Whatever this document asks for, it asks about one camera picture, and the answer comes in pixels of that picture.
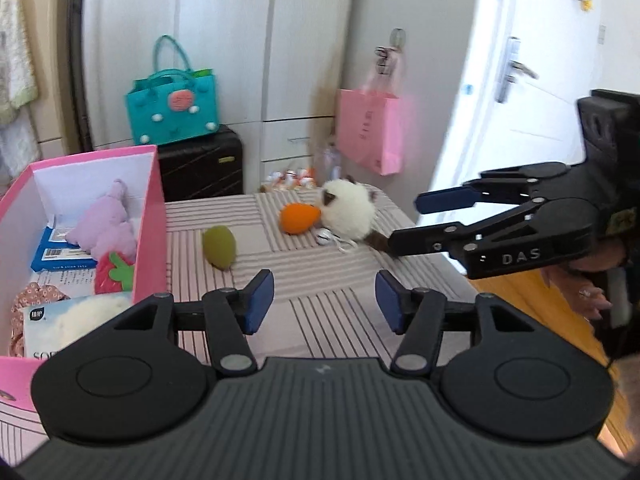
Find striped table cover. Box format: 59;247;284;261
0;187;481;461

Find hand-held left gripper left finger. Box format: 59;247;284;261
112;269;276;378

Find silver door handle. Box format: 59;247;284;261
497;37;540;103

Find orange plush ball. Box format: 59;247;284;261
279;202;322;235

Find white door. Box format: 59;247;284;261
432;0;640;221

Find white cat plush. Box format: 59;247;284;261
317;176;401;257

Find pink strawberry plush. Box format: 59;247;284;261
94;251;136;295

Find clear plastic bottle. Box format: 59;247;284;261
322;142;343;181

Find small orange white figurines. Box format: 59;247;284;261
260;166;317;193

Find person's right hand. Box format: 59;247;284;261
545;265;616;322

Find pink cardboard box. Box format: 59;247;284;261
0;145;168;416

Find pink paper bag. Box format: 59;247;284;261
335;46;405;177

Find white fluffy cardigan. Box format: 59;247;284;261
0;0;41;181

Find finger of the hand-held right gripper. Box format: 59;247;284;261
414;161;572;215
388;196;549;259

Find green plush ball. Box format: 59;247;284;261
202;225;237;271

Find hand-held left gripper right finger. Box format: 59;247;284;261
375;269;536;376

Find teal tote bag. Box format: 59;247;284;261
125;35;220;147

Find black suitcase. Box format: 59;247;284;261
157;125;244;203

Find purple plush toy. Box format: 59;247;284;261
65;179;138;261

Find grey wardrobe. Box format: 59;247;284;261
80;0;481;196

